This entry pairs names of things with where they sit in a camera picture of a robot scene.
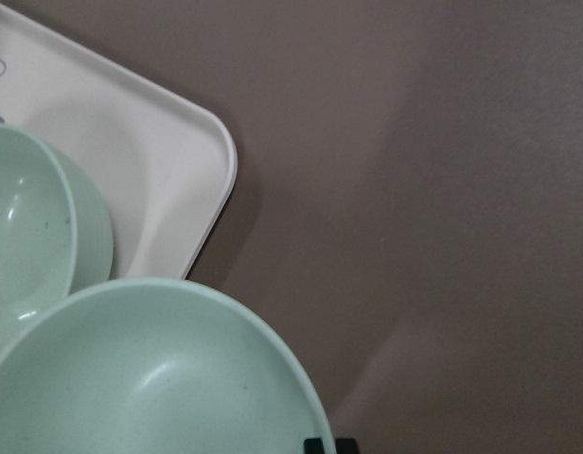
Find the green bowl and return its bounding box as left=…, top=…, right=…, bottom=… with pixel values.
left=0, top=278, right=335, bottom=453
left=0, top=124, right=115, bottom=352

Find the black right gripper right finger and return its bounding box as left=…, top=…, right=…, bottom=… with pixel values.
left=335, top=437, right=358, bottom=454

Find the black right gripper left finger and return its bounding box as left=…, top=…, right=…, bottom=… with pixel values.
left=303, top=438, right=325, bottom=454

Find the green bowl on tray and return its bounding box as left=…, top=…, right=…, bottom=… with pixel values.
left=0, top=124, right=115, bottom=352

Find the cream rabbit tray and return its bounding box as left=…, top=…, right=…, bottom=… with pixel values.
left=0, top=4, right=238, bottom=278

